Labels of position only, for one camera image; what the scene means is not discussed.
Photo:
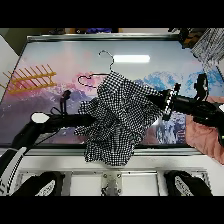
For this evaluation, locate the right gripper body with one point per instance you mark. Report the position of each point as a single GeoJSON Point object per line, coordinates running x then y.
{"type": "Point", "coordinates": [173, 101]}

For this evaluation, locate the black white checked shirt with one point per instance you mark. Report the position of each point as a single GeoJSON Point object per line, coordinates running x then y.
{"type": "Point", "coordinates": [116, 116]}

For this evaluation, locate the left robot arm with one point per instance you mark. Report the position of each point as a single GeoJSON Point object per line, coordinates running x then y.
{"type": "Point", "coordinates": [50, 122]}

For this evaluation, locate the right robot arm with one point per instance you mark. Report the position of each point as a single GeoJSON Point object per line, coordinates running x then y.
{"type": "Point", "coordinates": [203, 113]}

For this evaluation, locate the pink garment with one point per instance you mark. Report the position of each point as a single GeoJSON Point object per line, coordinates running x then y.
{"type": "Point", "coordinates": [203, 136]}

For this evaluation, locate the dark garment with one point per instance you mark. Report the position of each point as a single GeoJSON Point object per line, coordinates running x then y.
{"type": "Point", "coordinates": [189, 38]}

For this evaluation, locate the grey striped garment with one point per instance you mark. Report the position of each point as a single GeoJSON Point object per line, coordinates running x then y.
{"type": "Point", "coordinates": [210, 46]}

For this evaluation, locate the yellow rack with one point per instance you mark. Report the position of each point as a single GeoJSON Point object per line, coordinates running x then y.
{"type": "Point", "coordinates": [31, 79]}

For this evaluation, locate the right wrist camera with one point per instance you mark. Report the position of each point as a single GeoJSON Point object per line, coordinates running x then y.
{"type": "Point", "coordinates": [201, 86]}

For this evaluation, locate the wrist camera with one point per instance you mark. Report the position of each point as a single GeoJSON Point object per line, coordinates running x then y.
{"type": "Point", "coordinates": [201, 86]}
{"type": "Point", "coordinates": [65, 100]}

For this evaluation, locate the silver frame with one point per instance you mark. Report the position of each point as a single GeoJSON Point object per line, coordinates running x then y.
{"type": "Point", "coordinates": [113, 181]}

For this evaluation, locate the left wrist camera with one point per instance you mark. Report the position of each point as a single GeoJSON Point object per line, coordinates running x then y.
{"type": "Point", "coordinates": [65, 100]}

